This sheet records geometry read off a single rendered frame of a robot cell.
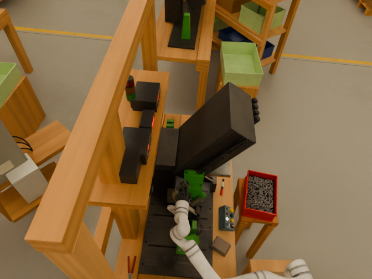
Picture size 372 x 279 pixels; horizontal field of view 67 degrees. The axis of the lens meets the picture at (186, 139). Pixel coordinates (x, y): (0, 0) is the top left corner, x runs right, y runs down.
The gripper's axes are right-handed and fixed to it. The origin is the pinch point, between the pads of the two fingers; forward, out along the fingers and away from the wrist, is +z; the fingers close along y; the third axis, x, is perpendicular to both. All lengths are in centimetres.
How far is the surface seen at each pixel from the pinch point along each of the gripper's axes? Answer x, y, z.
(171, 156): -0.5, 12.9, 14.6
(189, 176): -5.5, 1.6, 2.8
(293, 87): -68, -139, 271
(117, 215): 25.0, 21.6, -22.6
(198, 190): -2.7, -9.8, 2.8
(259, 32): -74, -39, 263
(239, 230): 8, -69, 14
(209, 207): 6.4, -31.8, 9.2
